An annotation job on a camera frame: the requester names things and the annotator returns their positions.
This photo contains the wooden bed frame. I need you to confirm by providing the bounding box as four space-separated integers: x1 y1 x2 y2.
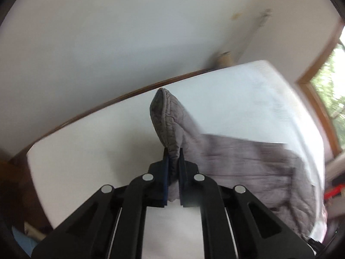
0 68 217 234

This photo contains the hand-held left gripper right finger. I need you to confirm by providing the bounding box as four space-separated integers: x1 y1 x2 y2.
178 148 316 259

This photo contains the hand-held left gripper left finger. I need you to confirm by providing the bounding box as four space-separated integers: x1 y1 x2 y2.
31 148 170 259

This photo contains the wooden framed window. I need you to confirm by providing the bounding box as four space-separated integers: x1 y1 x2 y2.
296 20 345 157

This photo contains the red object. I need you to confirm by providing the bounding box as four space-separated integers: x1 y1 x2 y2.
323 183 345 201

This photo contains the light blue cloth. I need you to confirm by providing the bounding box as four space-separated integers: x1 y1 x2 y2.
11 225 39 257

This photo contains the grey rose-print padded jacket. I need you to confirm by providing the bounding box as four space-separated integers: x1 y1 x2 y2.
149 87 325 242

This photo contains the beige object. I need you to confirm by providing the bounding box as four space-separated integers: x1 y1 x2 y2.
213 51 238 69

